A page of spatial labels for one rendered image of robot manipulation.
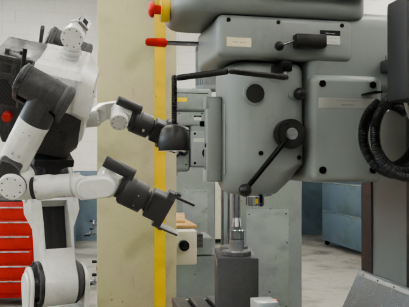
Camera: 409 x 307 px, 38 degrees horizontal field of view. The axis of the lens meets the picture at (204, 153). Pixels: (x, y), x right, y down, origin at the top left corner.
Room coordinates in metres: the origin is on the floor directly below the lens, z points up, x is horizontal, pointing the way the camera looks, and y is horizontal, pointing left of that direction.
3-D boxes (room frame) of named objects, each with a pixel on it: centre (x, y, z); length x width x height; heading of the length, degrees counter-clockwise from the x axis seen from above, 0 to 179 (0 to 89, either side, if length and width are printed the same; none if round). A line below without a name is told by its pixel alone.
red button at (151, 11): (1.44, 0.12, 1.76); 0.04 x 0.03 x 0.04; 12
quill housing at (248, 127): (1.50, -0.13, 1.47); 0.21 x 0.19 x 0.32; 12
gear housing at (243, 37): (1.50, -0.17, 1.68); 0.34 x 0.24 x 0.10; 102
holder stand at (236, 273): (1.87, -0.10, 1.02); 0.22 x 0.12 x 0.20; 2
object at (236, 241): (1.82, -0.10, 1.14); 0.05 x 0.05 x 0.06
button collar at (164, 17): (1.45, 0.10, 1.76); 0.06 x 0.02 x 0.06; 12
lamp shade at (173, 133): (1.35, 0.07, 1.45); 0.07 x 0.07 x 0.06
